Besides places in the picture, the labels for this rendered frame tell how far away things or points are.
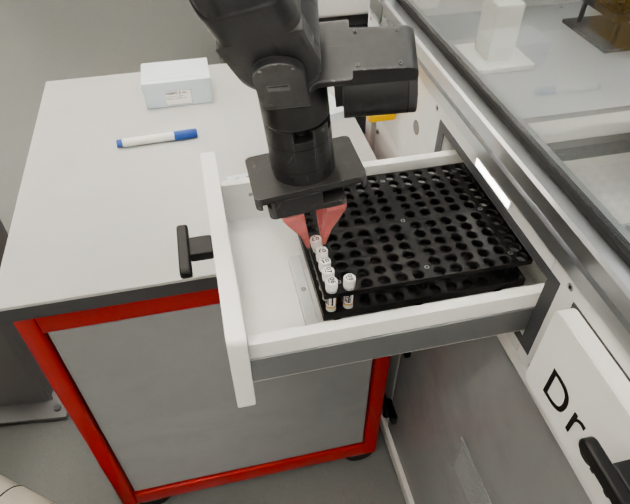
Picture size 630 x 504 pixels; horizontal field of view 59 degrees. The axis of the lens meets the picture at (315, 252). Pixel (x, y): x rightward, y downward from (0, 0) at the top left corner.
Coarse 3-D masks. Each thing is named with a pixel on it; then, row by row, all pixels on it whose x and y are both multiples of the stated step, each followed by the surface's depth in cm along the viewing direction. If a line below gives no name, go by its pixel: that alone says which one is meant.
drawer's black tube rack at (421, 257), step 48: (384, 192) 65; (432, 192) 66; (480, 192) 65; (336, 240) 60; (384, 240) 64; (432, 240) 59; (480, 240) 60; (384, 288) 55; (432, 288) 59; (480, 288) 59
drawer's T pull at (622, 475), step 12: (588, 444) 42; (588, 456) 42; (600, 456) 41; (600, 468) 41; (612, 468) 40; (624, 468) 41; (600, 480) 41; (612, 480) 40; (624, 480) 40; (612, 492) 40; (624, 492) 39
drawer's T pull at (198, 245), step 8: (184, 224) 60; (176, 232) 59; (184, 232) 59; (184, 240) 58; (192, 240) 58; (200, 240) 58; (208, 240) 58; (184, 248) 57; (192, 248) 57; (200, 248) 57; (208, 248) 57; (184, 256) 56; (192, 256) 57; (200, 256) 57; (208, 256) 57; (184, 264) 55; (184, 272) 55; (192, 272) 56
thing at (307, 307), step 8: (296, 256) 65; (296, 264) 64; (296, 272) 63; (304, 272) 63; (296, 280) 62; (304, 280) 62; (296, 288) 62; (304, 288) 61; (304, 296) 61; (304, 304) 60; (312, 304) 60; (304, 312) 59; (312, 312) 59; (304, 320) 59; (312, 320) 58
